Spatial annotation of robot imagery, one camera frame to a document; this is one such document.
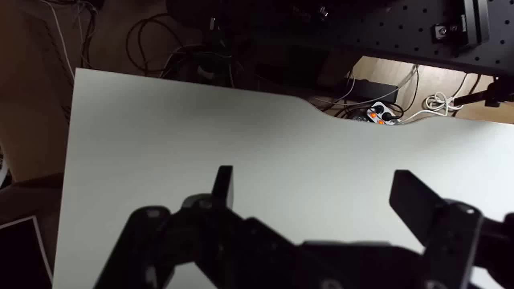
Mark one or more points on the white power strip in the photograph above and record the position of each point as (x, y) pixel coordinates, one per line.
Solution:
(381, 112)

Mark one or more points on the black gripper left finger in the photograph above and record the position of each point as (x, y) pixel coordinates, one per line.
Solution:
(214, 241)

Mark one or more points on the black perforated board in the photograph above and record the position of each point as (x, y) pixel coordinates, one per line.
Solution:
(407, 26)

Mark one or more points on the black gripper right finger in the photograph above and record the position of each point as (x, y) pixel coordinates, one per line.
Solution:
(455, 234)

